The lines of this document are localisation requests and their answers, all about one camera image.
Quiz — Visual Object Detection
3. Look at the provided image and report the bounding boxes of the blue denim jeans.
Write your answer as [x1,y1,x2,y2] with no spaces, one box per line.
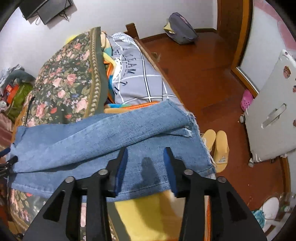
[8,100,215,201]

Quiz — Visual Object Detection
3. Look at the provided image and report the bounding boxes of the orange box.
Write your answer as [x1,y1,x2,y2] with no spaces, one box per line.
[6,84,19,105]

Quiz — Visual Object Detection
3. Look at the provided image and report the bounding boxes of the green storage basket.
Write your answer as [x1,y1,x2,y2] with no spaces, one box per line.
[5,83,33,123]

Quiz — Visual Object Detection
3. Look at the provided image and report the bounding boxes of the yellow slipper right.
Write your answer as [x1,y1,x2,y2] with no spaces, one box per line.
[213,130,229,173]

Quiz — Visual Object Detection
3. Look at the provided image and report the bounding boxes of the yellow slipper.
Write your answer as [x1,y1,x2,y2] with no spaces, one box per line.
[201,129,216,152]
[213,130,229,173]

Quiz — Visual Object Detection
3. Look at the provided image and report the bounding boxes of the yellow blanket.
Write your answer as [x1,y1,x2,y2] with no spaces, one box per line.
[115,190,185,240]

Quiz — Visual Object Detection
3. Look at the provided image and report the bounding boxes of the grey plush toy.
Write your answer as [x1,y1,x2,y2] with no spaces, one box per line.
[1,69,36,93]

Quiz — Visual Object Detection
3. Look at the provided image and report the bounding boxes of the yellow slipper left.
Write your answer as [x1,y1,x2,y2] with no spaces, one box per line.
[201,129,216,152]

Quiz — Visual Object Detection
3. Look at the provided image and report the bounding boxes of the floral green bedspread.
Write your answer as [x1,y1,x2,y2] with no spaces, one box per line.
[8,27,108,232]

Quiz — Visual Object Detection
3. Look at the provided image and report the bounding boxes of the white hard suitcase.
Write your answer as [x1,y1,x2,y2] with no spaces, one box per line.
[240,50,295,167]

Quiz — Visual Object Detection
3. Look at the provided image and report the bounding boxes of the pink croc shoe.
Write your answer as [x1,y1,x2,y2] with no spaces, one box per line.
[240,90,254,111]

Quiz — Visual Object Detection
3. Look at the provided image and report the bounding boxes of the yellow curved headboard pad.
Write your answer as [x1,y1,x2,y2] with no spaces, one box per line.
[65,35,78,44]

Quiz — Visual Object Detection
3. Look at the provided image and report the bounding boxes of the grey checked quilt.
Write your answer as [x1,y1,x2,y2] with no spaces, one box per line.
[108,33,185,110]

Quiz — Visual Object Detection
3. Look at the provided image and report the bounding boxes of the white wardrobe sliding door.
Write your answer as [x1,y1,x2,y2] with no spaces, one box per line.
[234,1,295,96]

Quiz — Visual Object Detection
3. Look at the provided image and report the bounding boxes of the grey blue backpack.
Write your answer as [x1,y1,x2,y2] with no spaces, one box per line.
[163,12,198,45]

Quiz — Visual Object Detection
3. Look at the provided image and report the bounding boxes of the brown wooden door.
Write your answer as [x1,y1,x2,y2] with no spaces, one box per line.
[217,0,243,50]

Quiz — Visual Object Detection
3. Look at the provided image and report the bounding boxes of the large wall television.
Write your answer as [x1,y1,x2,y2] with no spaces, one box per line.
[19,0,47,20]

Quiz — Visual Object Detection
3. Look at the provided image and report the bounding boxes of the small wall monitor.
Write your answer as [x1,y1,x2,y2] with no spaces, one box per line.
[37,0,73,25]

